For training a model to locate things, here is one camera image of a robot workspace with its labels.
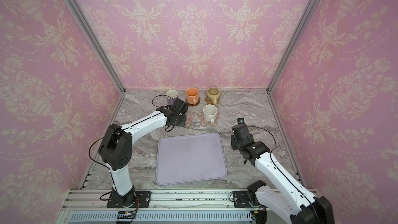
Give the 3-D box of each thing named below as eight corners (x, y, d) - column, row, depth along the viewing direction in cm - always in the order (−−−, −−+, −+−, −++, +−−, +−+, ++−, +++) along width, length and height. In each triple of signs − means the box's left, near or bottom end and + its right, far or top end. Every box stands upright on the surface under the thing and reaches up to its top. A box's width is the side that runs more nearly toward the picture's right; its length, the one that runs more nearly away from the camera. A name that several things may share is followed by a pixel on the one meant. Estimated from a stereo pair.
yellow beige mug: (207, 108, 112) (208, 100, 105) (207, 95, 120) (207, 87, 113) (219, 108, 112) (220, 100, 105) (218, 95, 120) (219, 87, 113)
